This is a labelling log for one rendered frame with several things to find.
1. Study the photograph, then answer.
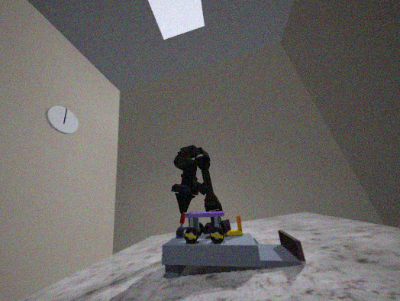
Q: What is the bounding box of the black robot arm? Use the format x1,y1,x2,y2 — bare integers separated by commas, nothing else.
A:
174,145,223,212

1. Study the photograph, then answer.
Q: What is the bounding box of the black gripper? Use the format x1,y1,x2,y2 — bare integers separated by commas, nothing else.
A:
172,172,198,213

